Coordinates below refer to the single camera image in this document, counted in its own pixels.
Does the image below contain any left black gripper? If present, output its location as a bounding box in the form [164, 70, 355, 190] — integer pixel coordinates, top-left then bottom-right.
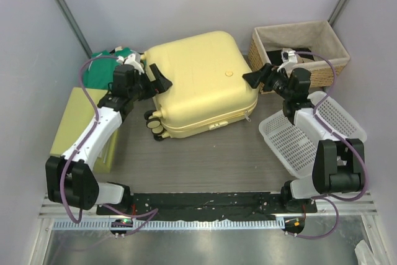
[130, 65, 172, 101]

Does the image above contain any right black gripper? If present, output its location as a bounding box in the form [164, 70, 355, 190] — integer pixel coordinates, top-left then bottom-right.
[242, 64, 292, 100]

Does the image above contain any yellow hard-shell suitcase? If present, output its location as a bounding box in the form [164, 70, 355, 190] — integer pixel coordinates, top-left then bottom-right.
[144, 31, 259, 141]

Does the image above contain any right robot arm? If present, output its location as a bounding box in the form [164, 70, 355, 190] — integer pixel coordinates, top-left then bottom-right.
[243, 63, 367, 212]

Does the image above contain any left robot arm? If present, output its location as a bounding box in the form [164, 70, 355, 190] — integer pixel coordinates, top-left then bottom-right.
[45, 63, 172, 215]

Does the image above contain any black cloth in basket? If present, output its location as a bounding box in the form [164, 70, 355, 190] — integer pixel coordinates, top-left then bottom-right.
[266, 48, 315, 66]

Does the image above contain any green jersey with G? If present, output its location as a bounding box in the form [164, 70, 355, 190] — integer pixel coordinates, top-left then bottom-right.
[83, 47, 136, 90]

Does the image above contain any wicker basket with liner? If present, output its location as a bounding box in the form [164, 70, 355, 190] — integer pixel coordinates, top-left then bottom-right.
[248, 20, 350, 88]

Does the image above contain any yellow-green drawer box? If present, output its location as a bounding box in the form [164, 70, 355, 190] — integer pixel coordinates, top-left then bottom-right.
[50, 87, 118, 174]

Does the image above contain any white plastic mesh basket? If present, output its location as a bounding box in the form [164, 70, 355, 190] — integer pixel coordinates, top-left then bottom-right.
[259, 97, 367, 179]

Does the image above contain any white crumpled plastic bag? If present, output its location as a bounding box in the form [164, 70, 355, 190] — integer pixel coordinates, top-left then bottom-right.
[354, 240, 380, 265]

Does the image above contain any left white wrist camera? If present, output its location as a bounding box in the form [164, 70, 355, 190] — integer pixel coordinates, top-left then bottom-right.
[117, 52, 145, 74]

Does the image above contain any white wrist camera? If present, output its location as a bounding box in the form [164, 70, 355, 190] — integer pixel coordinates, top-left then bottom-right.
[277, 48, 298, 72]
[117, 52, 145, 74]

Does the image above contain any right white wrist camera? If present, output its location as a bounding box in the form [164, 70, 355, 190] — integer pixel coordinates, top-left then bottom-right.
[277, 48, 298, 72]

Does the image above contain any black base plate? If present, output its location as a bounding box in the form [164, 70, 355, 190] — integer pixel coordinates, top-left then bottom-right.
[96, 192, 317, 222]

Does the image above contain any white slotted cable duct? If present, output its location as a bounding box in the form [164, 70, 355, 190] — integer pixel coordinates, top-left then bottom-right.
[52, 217, 285, 231]

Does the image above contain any aluminium rail frame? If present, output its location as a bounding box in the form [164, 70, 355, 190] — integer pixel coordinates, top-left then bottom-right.
[28, 194, 387, 264]

